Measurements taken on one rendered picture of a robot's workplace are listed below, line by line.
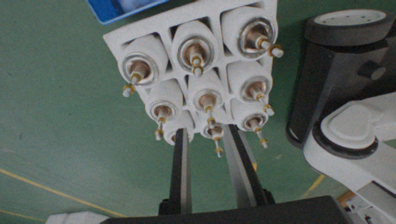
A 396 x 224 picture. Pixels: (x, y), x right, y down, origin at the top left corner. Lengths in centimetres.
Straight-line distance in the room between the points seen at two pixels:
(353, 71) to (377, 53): 6
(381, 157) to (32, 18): 107
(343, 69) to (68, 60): 93
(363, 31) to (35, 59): 105
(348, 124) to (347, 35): 23
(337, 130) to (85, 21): 80
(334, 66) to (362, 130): 19
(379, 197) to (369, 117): 21
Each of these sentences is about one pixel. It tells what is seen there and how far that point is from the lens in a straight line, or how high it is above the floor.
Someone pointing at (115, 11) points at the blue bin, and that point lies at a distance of 55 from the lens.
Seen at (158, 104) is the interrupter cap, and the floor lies 25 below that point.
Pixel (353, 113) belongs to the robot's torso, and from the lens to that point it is 55.
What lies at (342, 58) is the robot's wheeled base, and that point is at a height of 19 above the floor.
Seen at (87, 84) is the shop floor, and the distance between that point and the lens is 74.
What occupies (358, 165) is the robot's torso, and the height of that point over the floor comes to 41.
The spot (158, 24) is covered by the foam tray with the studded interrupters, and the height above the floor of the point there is 18.
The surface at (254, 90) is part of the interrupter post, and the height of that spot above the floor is 27.
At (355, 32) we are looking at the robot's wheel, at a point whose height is 19.
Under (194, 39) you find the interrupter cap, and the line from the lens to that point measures 28.
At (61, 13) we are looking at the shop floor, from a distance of 66.
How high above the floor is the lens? 52
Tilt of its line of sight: 49 degrees down
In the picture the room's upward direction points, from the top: 174 degrees clockwise
